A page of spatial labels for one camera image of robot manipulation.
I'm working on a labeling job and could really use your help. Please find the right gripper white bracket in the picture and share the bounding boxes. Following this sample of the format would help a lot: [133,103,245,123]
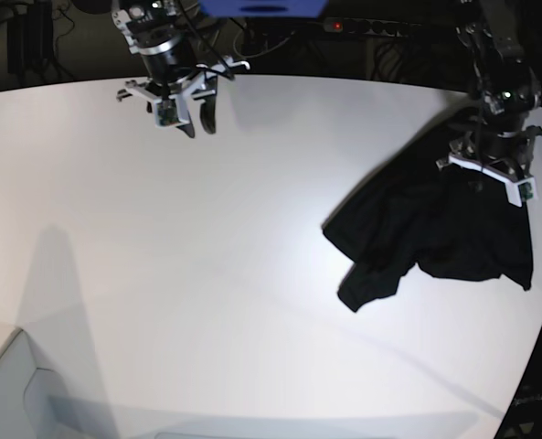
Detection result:
[116,56,250,138]

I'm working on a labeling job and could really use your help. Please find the black power strip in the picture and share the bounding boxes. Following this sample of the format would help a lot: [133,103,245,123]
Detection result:
[323,17,422,38]

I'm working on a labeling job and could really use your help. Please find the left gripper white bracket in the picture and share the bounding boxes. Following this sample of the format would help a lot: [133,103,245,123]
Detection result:
[434,123,542,208]

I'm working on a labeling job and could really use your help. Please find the black device on floor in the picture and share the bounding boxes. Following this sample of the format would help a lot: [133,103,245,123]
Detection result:
[6,1,54,76]

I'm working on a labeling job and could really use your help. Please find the black t-shirt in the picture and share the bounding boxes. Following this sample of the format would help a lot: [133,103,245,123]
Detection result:
[321,109,535,315]

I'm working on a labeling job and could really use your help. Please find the white tray corner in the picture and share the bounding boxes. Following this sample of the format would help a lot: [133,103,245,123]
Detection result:
[0,327,116,439]

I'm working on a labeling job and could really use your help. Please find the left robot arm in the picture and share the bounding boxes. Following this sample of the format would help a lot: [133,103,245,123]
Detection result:
[437,1,542,208]

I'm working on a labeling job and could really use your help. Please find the blue box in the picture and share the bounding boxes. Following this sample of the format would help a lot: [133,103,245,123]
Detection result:
[199,0,327,18]

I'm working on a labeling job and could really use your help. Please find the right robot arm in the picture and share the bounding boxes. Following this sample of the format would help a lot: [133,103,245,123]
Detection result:
[112,1,250,138]

